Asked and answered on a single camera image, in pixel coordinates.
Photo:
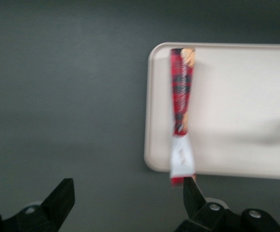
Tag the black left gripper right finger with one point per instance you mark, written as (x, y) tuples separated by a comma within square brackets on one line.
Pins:
[(195, 207)]

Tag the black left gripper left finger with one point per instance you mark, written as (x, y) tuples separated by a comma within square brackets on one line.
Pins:
[(57, 205)]

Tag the red cookie box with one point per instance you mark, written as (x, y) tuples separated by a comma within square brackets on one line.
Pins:
[(182, 96)]

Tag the beige plastic tray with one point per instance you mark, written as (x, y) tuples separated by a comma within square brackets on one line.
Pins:
[(239, 108)]

